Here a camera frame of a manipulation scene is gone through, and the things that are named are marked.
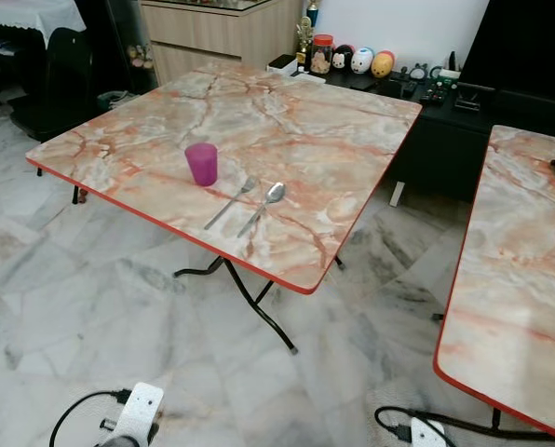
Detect steel fork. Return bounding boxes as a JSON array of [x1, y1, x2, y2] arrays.
[[203, 176, 258, 232]]

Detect steel spoon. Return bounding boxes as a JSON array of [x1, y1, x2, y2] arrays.
[[237, 182, 287, 238]]

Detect purple plastic cup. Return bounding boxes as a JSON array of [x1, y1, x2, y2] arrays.
[[184, 142, 220, 187]]

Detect green plastic bin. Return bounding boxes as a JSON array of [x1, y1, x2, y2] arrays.
[[96, 88, 139, 113]]

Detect black folding chair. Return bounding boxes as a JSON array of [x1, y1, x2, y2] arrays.
[[7, 26, 97, 141]]

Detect glass display shelf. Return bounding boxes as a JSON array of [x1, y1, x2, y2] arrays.
[[105, 0, 157, 94]]

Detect small white box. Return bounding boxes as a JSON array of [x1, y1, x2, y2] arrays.
[[267, 54, 299, 75]]

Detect light wooden cabinet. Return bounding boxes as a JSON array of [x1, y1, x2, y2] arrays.
[[140, 0, 306, 87]]

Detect red lidded jar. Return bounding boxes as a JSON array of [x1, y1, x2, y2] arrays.
[[311, 34, 336, 75]]

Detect black egg figure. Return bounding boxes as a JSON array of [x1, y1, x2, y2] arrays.
[[333, 44, 356, 75]]

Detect gold trophy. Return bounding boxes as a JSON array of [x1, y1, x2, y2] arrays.
[[294, 0, 320, 66]]

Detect white egg figure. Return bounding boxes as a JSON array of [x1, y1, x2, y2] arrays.
[[351, 47, 375, 75]]

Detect black television screen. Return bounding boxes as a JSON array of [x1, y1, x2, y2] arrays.
[[459, 0, 555, 94]]

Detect yellow egg figure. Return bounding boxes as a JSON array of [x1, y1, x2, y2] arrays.
[[371, 49, 397, 79]]

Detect white lace cloth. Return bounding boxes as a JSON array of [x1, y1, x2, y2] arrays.
[[0, 0, 88, 43]]

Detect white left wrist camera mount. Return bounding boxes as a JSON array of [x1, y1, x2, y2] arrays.
[[119, 382, 165, 443]]

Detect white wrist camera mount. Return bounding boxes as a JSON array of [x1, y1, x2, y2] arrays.
[[410, 417, 446, 447], [119, 382, 165, 443]]

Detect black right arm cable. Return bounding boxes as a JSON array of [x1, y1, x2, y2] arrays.
[[374, 405, 446, 447]]

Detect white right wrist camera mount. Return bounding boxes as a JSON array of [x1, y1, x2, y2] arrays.
[[410, 417, 446, 447]]

